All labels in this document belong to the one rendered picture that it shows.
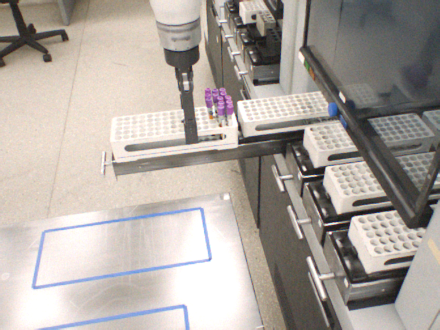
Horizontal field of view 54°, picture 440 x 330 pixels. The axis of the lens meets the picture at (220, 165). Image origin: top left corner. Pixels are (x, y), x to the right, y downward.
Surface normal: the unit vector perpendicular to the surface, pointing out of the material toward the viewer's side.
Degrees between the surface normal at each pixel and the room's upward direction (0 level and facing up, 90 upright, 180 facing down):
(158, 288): 0
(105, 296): 0
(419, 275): 90
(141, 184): 0
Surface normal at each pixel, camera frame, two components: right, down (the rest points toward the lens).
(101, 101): -0.04, -0.75
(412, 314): -0.99, 0.14
